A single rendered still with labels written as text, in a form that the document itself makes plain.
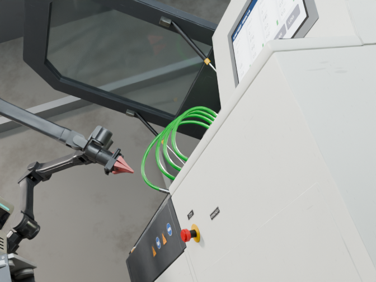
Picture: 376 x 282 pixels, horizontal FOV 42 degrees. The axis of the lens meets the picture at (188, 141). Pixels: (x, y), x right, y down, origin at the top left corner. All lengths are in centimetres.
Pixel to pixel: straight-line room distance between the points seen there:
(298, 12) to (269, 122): 43
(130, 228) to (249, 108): 262
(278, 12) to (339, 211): 71
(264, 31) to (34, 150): 278
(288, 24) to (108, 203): 255
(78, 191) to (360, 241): 306
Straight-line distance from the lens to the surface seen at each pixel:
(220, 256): 124
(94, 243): 358
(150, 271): 182
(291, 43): 96
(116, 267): 351
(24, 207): 236
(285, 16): 136
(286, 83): 90
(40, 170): 251
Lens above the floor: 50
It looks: 23 degrees up
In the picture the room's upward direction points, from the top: 19 degrees counter-clockwise
